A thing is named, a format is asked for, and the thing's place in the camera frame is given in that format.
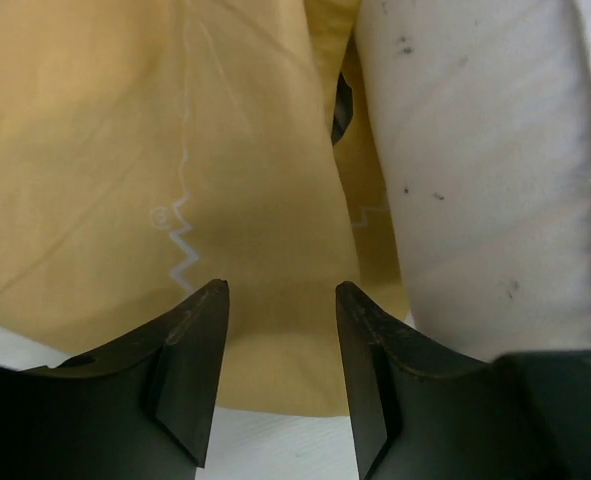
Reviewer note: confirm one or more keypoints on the white pillow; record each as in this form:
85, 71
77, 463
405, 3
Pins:
481, 115

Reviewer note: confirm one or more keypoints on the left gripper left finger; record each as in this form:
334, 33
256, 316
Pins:
138, 407

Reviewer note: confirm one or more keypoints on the yellow pillowcase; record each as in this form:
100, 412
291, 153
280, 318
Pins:
148, 147

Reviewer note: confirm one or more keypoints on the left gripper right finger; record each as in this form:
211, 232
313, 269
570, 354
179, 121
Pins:
420, 410

